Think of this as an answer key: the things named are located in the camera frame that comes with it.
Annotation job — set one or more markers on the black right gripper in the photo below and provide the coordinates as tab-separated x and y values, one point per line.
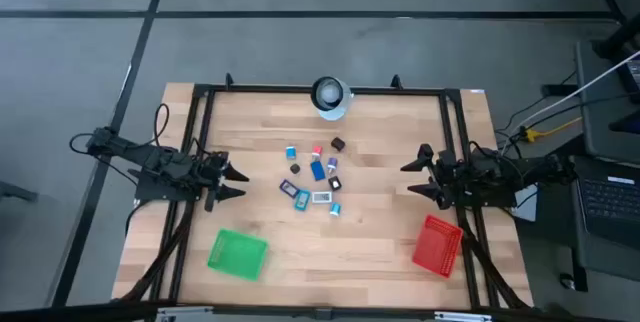
446	179

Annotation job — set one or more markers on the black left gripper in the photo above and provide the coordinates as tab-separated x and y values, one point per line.
212	172

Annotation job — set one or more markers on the small black cube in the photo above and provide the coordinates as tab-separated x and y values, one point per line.
295	168

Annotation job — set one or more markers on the blue card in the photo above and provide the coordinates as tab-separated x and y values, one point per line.
317	170

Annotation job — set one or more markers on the black square item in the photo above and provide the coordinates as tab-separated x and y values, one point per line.
334	183

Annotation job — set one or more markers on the white digital clock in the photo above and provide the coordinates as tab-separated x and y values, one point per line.
321	197

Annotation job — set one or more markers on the red and white small item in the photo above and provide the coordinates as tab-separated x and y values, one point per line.
317	151

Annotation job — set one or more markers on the dark brown cube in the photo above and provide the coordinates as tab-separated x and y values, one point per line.
338	144

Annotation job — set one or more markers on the purple and white small item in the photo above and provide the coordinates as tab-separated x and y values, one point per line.
332	163

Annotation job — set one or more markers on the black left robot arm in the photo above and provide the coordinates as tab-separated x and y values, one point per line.
165	167

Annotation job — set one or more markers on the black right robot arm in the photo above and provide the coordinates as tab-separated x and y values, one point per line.
505	174

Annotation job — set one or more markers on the blue and white small item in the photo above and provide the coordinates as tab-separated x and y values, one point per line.
291	152

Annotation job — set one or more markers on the green plastic mesh basket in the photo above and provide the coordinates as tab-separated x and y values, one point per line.
238	255

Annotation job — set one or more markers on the red plastic mesh basket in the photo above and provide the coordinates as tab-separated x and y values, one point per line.
438	246

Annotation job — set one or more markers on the white power supply box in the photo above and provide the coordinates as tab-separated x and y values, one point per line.
526	203

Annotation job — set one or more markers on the dark grey laptop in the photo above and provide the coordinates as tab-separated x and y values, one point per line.
607	197

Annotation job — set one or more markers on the grey side desk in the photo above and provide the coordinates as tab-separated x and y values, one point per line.
605	112

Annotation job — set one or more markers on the black crossbar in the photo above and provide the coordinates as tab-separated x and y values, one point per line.
75	312

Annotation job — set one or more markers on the grey chair base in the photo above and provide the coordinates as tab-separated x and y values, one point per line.
17	193

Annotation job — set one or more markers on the black aluminium table frame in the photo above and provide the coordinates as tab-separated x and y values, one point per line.
250	88

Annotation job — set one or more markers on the silver metal bracket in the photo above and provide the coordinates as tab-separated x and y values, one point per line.
182	313
462	317

